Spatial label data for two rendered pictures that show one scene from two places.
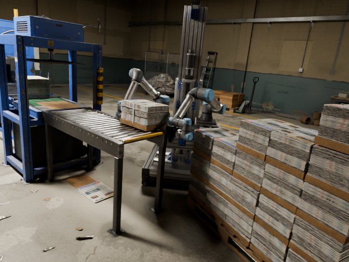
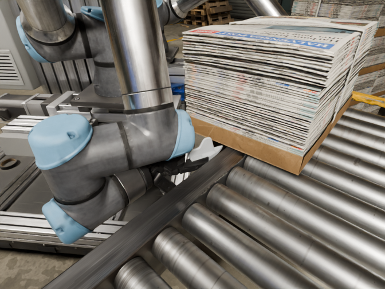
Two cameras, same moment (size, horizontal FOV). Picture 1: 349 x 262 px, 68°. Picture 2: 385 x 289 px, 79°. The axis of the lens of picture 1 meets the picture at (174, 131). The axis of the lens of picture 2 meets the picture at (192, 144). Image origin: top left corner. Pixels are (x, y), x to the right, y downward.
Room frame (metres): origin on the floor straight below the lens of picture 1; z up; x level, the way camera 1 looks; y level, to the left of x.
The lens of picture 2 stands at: (2.66, 0.87, 1.11)
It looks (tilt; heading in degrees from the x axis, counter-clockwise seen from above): 35 degrees down; 272
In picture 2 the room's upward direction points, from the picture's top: straight up
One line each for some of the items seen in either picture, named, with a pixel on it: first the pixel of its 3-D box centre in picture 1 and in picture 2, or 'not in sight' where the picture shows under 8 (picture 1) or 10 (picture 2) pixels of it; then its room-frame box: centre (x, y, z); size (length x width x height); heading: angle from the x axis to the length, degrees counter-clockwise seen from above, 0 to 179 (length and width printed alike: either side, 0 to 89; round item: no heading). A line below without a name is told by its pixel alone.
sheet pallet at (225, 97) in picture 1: (224, 100); not in sight; (8.83, -1.60, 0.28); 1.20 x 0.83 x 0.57; 50
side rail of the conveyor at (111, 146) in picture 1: (76, 130); not in sight; (2.30, 0.91, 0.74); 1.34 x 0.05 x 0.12; 50
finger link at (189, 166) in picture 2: not in sight; (188, 161); (2.68, 0.48, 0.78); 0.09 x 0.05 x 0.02; 24
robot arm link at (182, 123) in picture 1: (185, 124); not in sight; (2.25, -0.09, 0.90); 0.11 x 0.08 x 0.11; 59
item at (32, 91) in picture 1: (32, 87); not in sight; (3.51, 1.97, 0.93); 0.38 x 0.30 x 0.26; 50
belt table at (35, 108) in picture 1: (52, 107); not in sight; (3.14, 1.53, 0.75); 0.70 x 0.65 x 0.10; 50
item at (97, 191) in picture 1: (97, 191); not in sight; (2.52, 0.77, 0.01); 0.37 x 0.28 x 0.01; 50
